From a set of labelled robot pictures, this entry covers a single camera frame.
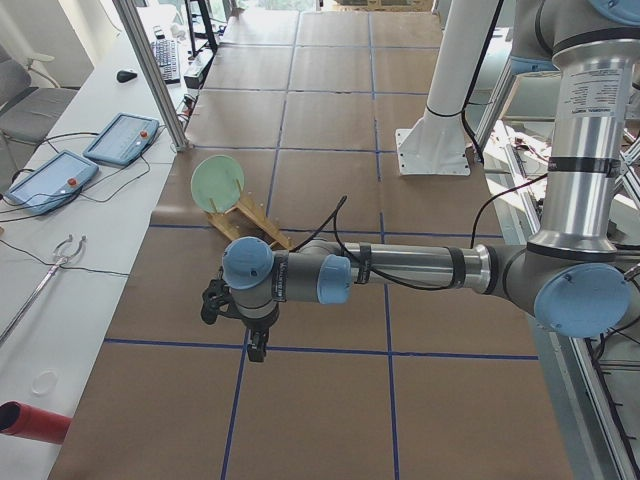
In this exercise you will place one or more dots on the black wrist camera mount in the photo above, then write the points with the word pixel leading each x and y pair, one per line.
pixel 217 300

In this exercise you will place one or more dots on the red cylinder tube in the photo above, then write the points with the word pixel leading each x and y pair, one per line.
pixel 26 421

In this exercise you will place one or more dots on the metal grabber tool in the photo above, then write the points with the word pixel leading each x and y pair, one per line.
pixel 61 258

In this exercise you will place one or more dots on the black keyboard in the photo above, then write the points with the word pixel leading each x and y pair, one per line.
pixel 165 52

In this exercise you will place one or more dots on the black computer mouse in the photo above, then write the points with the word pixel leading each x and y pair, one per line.
pixel 124 76

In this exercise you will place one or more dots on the light green plate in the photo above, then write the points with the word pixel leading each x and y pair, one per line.
pixel 217 184

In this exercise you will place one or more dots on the aluminium frame post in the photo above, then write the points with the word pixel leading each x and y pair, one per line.
pixel 134 28

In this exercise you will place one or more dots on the wooden dish rack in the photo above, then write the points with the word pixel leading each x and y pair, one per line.
pixel 248 218

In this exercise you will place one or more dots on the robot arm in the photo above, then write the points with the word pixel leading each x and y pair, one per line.
pixel 565 275

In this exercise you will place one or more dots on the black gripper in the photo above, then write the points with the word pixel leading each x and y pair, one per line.
pixel 258 325

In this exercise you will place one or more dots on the grey office chair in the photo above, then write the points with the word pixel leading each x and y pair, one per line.
pixel 28 113

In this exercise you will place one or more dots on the white pedestal column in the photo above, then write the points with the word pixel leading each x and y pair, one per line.
pixel 436 143

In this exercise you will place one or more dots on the blue teach pendant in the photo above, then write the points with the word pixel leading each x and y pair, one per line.
pixel 123 140
pixel 54 182

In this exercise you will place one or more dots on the far blue teach pendant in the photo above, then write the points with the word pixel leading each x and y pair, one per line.
pixel 123 140

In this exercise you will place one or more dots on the near blue teach pendant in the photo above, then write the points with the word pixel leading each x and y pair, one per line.
pixel 54 182

